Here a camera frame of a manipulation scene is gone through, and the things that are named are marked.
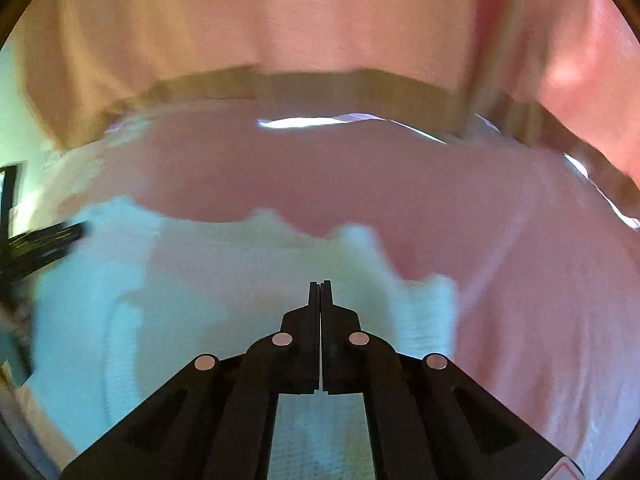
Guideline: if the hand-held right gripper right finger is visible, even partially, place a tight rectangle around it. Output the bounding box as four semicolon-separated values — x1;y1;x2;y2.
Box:
320;280;587;480

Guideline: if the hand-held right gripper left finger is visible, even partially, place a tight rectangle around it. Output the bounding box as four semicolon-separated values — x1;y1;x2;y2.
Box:
60;281;321;480

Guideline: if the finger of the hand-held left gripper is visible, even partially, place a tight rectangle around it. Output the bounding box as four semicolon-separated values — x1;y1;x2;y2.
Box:
0;221;87;286

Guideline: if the white red black knit sweater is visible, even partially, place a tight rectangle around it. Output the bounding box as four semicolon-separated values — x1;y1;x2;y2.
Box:
27;196;460;480

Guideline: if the pink bed blanket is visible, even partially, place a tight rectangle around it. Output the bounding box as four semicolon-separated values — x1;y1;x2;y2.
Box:
30;100;640;480

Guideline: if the orange curtain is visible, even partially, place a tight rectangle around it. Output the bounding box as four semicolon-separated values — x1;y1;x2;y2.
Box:
17;0;483;153

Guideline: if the pink curtain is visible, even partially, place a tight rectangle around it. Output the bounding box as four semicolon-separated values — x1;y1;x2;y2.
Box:
462;0;640;188

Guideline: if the black frame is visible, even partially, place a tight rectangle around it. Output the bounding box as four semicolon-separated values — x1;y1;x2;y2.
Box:
0;161;27;228

